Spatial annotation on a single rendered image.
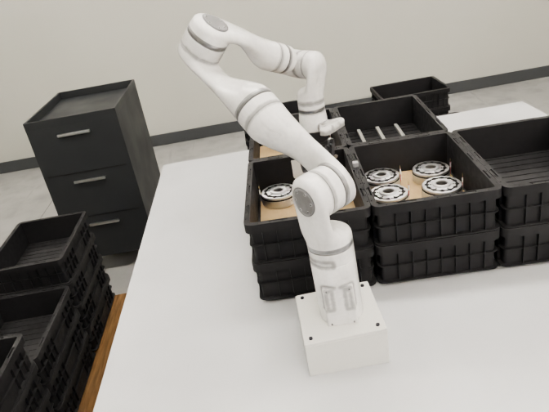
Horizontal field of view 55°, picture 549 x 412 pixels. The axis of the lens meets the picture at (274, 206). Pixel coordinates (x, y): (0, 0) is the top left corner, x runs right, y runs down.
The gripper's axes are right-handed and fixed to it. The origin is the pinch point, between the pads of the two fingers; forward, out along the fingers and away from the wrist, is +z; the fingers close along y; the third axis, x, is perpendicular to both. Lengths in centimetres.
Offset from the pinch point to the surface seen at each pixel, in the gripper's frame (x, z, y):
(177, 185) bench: -77, 20, -5
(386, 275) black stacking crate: 27.3, 16.8, 12.7
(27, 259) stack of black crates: -125, 42, 43
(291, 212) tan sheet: -3.1, 7.0, 10.7
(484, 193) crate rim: 45.4, -2.7, -1.8
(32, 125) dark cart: -171, 2, 2
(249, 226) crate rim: 4.8, -2.7, 33.9
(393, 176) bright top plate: 14.9, 3.8, -14.0
